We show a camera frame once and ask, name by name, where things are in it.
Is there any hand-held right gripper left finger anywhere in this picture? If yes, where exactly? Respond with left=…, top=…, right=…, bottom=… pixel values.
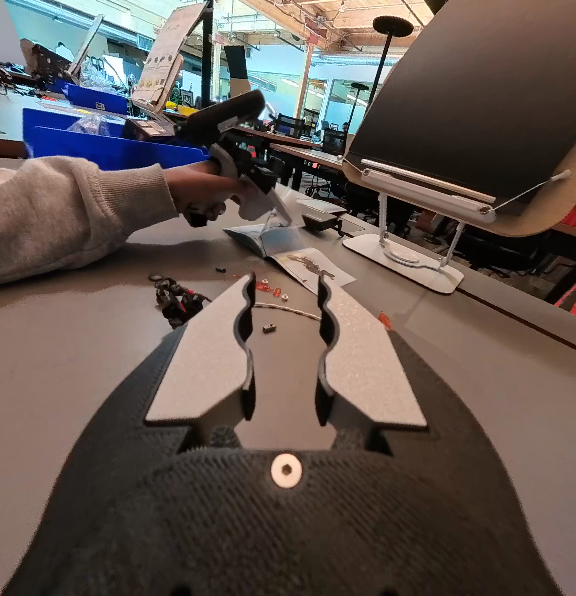
left=145, top=272, right=257, bottom=445

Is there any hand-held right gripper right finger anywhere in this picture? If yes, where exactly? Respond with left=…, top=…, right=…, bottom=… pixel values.
left=315, top=276, right=428, bottom=445

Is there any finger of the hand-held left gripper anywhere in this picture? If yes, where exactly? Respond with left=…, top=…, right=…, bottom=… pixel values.
left=238, top=184, right=292, bottom=223
left=268, top=207, right=298, bottom=230

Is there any lego instruction booklet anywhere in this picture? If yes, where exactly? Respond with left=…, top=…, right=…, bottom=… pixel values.
left=223, top=223, right=357, bottom=295

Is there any black lego motorcycle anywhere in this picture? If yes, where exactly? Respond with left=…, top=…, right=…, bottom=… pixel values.
left=155, top=277, right=213, bottom=330

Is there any person's left hand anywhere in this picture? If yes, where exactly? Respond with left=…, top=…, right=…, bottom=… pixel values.
left=164, top=160, right=254, bottom=224

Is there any black power bank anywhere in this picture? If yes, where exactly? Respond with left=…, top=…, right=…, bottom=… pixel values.
left=303, top=212, right=347, bottom=232

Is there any black pole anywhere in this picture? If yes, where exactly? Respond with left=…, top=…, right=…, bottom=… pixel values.
left=200, top=0, right=215, bottom=110

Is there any black cardboard box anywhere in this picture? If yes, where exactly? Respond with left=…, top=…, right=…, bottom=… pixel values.
left=122, top=117, right=177, bottom=140

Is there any tilted white sign board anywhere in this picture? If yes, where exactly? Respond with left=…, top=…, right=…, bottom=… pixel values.
left=130, top=2, right=209, bottom=112

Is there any tagged blue storage bin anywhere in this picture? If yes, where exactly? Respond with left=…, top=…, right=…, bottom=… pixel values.
left=23, top=108, right=209, bottom=173

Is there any white laptop stand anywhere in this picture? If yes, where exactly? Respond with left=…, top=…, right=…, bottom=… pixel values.
left=342, top=158, right=498, bottom=295

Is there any small blue bin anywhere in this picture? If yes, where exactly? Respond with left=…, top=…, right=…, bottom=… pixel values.
left=65, top=84, right=130, bottom=116

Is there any clear plastic bag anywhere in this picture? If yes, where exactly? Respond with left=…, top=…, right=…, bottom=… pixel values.
left=67, top=114, right=112, bottom=137

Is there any black floor lamp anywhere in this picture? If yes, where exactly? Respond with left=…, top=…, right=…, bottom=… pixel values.
left=369, top=15, right=414, bottom=96

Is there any red crate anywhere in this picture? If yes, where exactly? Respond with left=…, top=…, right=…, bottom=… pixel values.
left=554, top=274, right=576, bottom=320

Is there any white lego chain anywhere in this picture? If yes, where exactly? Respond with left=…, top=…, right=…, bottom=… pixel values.
left=254, top=303, right=322, bottom=321

